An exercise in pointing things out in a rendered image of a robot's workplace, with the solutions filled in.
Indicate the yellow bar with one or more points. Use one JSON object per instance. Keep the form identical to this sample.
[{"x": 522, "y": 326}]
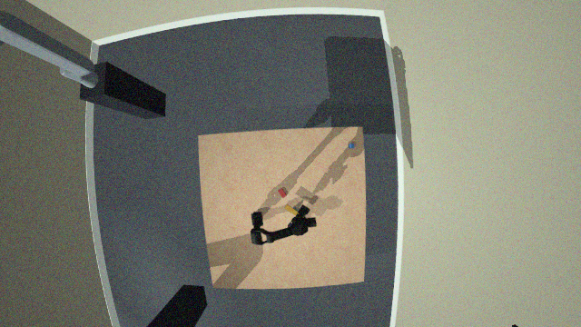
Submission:
[{"x": 291, "y": 210}]

